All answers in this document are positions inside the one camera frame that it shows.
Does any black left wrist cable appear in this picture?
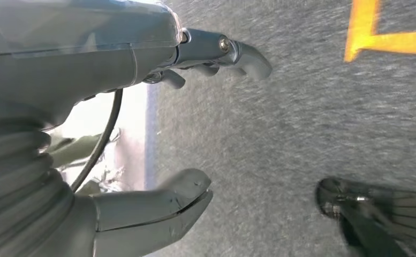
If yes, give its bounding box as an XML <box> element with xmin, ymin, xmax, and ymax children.
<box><xmin>70</xmin><ymin>88</ymin><xmax>124</xmax><ymax>193</ymax></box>

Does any yellow floor tape square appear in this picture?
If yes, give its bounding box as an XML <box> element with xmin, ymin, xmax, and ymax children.
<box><xmin>344</xmin><ymin>0</ymin><xmax>416</xmax><ymax>64</ymax></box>

